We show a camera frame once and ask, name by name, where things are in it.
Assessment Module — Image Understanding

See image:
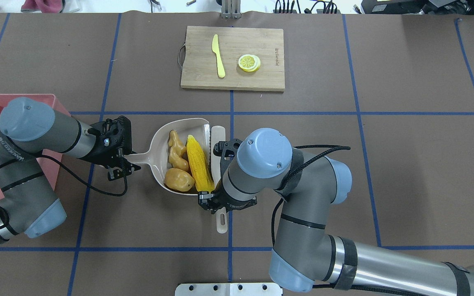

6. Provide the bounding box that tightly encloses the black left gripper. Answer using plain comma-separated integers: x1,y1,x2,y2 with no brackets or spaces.
81,116,141,181

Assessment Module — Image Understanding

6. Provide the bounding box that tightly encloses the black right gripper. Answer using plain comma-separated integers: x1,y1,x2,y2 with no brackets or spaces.
198,139,257,214

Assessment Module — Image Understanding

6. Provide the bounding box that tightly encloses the yellow toy corn cob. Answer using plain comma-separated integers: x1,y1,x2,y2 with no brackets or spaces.
186,135,215,192

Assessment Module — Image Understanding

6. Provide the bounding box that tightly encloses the brown toy potato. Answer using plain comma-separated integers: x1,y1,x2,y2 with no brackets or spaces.
164,167,195,192

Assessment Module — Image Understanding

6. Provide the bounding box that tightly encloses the toy ginger root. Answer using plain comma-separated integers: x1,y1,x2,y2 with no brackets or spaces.
167,130,190,172

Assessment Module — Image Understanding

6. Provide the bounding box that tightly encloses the beige hand brush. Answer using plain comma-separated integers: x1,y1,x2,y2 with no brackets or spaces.
209,125,229,234

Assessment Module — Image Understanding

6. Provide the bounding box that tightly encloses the beige plastic dustpan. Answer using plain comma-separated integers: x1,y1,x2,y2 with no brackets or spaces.
124,118,211,196

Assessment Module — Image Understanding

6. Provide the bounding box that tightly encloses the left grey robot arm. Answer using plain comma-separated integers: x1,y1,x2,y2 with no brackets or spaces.
0,96,140,245

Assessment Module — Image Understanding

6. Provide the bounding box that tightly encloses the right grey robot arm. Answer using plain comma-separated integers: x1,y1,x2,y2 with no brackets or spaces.
199,128,474,296

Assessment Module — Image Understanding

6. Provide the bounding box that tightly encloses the bamboo cutting board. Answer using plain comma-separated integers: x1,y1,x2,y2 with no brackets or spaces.
180,25,286,92

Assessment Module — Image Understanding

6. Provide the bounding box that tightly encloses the yellow plastic toy knife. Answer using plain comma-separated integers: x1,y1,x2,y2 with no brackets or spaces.
211,34,226,79

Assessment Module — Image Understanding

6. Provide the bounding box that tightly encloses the toy lemon slice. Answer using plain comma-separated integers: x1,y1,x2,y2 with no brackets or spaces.
237,54,261,72

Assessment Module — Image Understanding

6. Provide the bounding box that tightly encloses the pink cloth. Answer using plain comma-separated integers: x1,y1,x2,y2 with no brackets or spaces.
21,0,65,13

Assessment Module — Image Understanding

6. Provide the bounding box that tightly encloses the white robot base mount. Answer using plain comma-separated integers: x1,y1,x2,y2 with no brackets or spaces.
174,282,283,296

